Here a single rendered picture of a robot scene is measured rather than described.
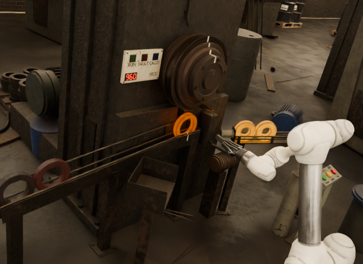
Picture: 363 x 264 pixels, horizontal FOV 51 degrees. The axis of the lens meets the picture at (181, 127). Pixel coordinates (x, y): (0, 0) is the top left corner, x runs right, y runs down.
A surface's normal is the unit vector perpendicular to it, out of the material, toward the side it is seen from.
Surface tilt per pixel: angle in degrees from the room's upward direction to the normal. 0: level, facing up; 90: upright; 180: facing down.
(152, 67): 90
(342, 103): 90
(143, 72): 90
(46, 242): 0
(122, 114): 0
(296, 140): 85
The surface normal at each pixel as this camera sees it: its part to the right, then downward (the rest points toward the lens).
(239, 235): 0.18, -0.88
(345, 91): -0.86, 0.07
